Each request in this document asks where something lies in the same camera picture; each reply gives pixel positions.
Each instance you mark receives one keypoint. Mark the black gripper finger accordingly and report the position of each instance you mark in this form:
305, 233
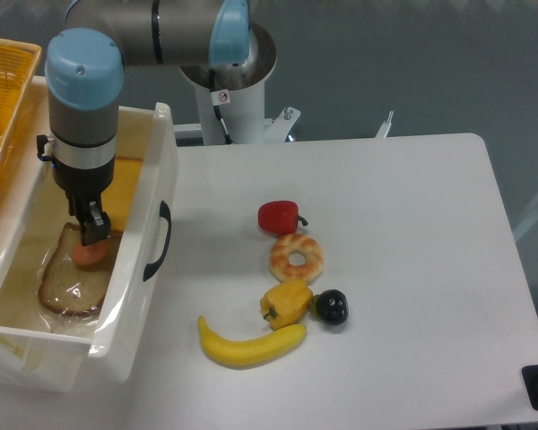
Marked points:
97, 225
77, 207

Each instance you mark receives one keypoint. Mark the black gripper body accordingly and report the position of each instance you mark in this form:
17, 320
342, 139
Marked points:
84, 173

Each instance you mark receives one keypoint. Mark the brown egg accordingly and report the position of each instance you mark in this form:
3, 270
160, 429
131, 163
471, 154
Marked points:
87, 255

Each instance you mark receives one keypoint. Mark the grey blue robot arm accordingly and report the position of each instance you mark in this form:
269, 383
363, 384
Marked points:
85, 71

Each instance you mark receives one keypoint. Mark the white open upper drawer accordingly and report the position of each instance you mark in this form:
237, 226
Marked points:
108, 340

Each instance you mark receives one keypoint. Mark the yellow cheese slice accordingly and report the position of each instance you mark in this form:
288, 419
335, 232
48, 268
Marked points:
118, 198

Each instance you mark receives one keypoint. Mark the wrapped brown bread slice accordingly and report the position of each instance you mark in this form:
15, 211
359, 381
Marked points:
71, 289

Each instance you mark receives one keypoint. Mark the yellow woven basket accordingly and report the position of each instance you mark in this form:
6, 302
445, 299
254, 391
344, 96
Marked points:
18, 63

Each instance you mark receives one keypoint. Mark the red bell pepper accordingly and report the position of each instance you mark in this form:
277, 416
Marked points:
280, 217

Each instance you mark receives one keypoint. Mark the yellow banana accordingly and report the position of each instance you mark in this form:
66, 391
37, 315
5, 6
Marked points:
239, 354

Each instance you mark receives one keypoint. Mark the yellow bell pepper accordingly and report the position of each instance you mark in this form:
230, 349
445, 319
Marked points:
286, 304

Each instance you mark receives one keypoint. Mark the black drawer handle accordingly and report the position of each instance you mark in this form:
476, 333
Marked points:
152, 268

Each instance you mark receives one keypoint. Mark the white drawer cabinet frame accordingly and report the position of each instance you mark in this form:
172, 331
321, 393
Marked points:
13, 188

